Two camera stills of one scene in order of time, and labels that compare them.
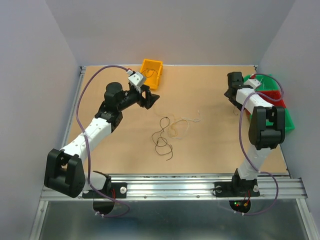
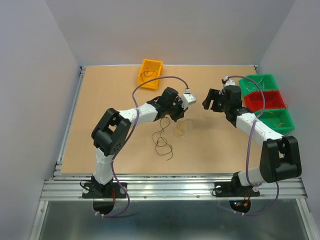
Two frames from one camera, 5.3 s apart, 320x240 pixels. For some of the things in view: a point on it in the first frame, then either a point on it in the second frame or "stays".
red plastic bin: (276, 94) stays
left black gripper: (150, 98) -> (181, 113)
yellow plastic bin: (152, 69) stays
